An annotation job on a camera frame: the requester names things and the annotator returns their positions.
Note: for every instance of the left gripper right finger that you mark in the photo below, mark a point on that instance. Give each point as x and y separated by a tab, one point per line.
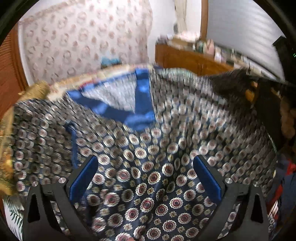
250	223

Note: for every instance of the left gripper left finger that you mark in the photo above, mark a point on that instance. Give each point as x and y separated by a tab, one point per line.
39	221

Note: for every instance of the navy patterned satin top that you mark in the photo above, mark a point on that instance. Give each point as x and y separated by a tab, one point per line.
145	128

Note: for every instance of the person right hand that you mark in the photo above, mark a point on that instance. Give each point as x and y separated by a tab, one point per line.
287	119

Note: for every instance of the palm leaf print cloth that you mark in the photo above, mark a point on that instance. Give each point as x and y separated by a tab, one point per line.
13	210

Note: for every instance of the grey window blind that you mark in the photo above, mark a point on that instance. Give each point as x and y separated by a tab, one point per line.
245	27

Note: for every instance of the pink thermos jug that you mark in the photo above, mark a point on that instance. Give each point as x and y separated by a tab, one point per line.
209	48

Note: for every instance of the wooden sideboard cabinet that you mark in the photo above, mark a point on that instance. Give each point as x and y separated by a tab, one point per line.
200	64

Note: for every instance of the cardboard box with cloth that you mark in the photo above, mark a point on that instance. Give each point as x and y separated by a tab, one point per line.
184	39

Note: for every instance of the beige tied side curtain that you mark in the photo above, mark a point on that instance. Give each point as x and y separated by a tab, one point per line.
181	14

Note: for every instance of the floral bed blanket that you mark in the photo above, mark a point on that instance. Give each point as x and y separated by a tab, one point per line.
58	89

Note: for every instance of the blue item on box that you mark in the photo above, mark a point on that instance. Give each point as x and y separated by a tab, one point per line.
107	62

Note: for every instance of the pink circle sheer curtain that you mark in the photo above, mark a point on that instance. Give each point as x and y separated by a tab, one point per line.
60	39

